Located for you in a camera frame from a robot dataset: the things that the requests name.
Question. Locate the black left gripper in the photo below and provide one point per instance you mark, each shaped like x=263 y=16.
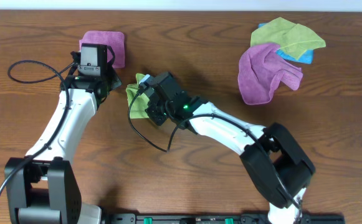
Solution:
x=116 y=79

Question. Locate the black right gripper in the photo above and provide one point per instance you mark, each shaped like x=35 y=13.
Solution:
x=151 y=114

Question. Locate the light green microfiber cloth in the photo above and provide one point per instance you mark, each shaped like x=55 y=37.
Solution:
x=141 y=103

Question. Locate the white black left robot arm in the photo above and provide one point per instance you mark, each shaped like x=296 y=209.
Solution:
x=41 y=186

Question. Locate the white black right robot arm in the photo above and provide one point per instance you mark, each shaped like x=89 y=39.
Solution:
x=277 y=165

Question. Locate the folded purple cloth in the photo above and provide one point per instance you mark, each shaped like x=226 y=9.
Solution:
x=116 y=40

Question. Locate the crumpled purple cloth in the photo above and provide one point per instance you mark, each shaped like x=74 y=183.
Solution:
x=261 y=70

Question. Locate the yellow-green cloth in pile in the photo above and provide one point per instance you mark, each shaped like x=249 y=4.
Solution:
x=289 y=35

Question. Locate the blue cloth in pile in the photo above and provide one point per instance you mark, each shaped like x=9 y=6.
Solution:
x=305 y=57

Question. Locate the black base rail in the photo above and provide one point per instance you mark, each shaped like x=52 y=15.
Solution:
x=247 y=218

